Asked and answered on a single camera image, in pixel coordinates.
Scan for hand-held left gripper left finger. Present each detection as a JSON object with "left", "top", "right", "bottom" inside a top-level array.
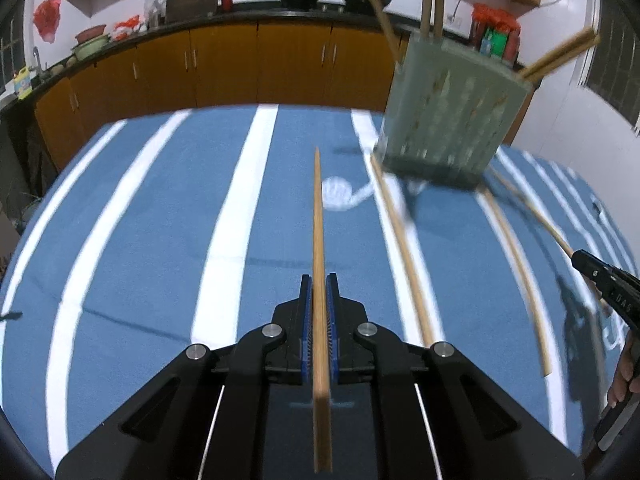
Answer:
[{"left": 55, "top": 274, "right": 314, "bottom": 480}]

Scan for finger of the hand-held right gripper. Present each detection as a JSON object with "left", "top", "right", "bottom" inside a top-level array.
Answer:
[{"left": 571, "top": 249, "right": 615, "bottom": 303}]

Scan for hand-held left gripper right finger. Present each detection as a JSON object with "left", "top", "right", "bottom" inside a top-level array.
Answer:
[{"left": 327, "top": 273, "right": 587, "bottom": 480}]

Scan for green perforated chopstick holder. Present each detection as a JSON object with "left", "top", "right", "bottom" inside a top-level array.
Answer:
[{"left": 374, "top": 30, "right": 535, "bottom": 191}]

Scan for person's right hand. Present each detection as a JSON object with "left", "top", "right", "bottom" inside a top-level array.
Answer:
[{"left": 606, "top": 334, "right": 640, "bottom": 409}]

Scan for barred window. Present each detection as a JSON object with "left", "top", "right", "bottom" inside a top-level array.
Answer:
[
  {"left": 0, "top": 0, "right": 27, "bottom": 97},
  {"left": 584, "top": 0, "right": 640, "bottom": 133}
]

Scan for green bottle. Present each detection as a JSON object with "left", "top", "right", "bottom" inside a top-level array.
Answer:
[{"left": 481, "top": 29, "right": 507, "bottom": 58}]

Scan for wooden lower cabinets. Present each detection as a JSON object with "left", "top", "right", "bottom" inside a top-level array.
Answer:
[{"left": 34, "top": 19, "right": 416, "bottom": 162}]

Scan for black kitchen countertop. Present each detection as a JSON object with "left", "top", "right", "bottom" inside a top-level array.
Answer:
[{"left": 0, "top": 0, "right": 516, "bottom": 113}]

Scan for gas stove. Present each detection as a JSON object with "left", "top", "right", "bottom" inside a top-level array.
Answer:
[{"left": 280, "top": 2, "right": 397, "bottom": 15}]

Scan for dark cutting board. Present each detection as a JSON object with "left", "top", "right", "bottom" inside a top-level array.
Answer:
[{"left": 165, "top": 0, "right": 220, "bottom": 24}]

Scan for red white plastic bag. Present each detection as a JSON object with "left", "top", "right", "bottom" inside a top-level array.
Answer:
[{"left": 112, "top": 15, "right": 141, "bottom": 41}]

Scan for green basin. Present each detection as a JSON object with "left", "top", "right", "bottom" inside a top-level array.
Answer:
[{"left": 71, "top": 35, "right": 111, "bottom": 62}]

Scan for clear plastic bag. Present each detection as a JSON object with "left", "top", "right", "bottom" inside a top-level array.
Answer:
[{"left": 144, "top": 0, "right": 167, "bottom": 29}]

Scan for pink basin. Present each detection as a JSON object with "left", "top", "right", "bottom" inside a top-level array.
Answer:
[{"left": 75, "top": 24, "right": 107, "bottom": 44}]

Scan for yellow detergent bottle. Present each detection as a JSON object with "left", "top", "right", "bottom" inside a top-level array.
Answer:
[{"left": 13, "top": 66, "right": 32, "bottom": 99}]

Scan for red hanging plastic bag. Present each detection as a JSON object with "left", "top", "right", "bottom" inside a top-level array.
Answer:
[{"left": 32, "top": 0, "right": 64, "bottom": 44}]

